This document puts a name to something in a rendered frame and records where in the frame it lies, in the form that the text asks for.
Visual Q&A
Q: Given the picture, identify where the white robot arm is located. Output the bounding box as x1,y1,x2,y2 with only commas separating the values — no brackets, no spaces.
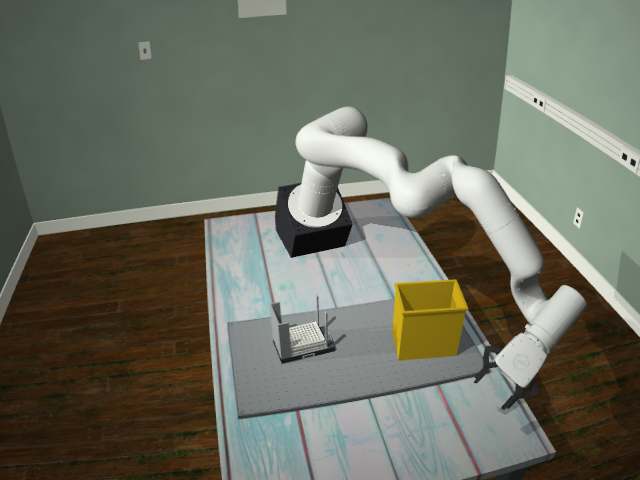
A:
288,107,587,354

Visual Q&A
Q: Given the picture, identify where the yellow open-top bin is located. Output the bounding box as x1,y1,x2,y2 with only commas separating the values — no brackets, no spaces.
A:
392,279,468,361

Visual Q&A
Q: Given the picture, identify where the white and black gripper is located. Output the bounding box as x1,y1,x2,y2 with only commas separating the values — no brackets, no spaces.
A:
474,333,548,410

